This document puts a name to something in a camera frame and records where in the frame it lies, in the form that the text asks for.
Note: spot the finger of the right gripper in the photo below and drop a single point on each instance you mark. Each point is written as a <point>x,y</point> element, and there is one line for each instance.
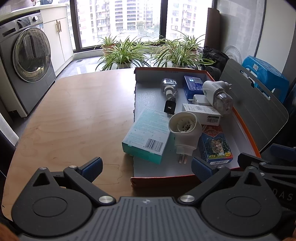
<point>284,152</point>

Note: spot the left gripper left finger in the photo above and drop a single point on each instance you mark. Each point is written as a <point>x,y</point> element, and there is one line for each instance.
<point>81,178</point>

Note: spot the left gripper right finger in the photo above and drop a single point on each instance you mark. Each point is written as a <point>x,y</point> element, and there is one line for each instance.
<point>211,177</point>

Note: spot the red blue playing cards box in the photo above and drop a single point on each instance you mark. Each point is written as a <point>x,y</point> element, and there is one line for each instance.
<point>214,148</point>

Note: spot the white plug-in heater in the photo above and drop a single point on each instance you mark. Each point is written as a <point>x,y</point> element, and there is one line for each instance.
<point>187,130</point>

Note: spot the white product box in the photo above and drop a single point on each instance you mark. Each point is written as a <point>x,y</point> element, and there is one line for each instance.
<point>206,115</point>

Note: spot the teal bandage box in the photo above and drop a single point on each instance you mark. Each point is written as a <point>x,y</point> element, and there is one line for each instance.
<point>148,136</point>

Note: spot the white USB charger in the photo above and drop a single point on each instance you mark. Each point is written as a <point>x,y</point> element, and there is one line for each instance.
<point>199,99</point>

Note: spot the white plug-in with bottle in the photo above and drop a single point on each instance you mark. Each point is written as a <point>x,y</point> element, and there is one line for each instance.
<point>216,92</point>

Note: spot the black power adapter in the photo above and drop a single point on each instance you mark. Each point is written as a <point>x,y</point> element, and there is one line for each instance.
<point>170,106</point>

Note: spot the blue tin box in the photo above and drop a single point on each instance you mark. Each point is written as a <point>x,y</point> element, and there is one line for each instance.
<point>192,85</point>

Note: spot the clear glass refill bottle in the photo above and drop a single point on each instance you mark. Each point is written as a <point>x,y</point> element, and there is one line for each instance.
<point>169,88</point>

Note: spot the orange-edged cardboard tray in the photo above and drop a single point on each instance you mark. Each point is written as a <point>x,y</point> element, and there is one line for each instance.
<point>169,174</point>

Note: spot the blue plastic stool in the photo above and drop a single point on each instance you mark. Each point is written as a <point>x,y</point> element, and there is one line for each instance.
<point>268,75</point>

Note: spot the black dumbbell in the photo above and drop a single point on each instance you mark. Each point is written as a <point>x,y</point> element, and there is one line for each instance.
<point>211,71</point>

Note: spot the black bag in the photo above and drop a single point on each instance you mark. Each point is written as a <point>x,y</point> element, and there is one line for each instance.
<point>220,59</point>

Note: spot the white round fan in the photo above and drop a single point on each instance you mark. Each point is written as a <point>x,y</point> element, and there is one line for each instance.
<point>233,53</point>

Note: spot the grey washing machine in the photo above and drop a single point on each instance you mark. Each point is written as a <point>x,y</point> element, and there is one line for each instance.
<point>26,69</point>

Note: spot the spider plant right pot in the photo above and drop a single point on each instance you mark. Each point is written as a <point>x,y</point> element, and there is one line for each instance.
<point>183,52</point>

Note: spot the spider plant pot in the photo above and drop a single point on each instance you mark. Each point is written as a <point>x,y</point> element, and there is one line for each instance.
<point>125,54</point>
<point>183,52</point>
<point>107,43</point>

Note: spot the brown rolled mat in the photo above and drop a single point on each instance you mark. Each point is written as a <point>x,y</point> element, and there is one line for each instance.
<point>212,37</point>

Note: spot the spider plant centre pot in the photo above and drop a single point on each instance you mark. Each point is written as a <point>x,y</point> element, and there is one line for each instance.
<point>125,54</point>

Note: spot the spider plant left pot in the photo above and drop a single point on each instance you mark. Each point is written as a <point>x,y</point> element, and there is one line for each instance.
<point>107,43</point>

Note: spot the white cabinet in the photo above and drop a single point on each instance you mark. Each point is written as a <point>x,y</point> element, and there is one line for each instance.
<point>56,28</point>

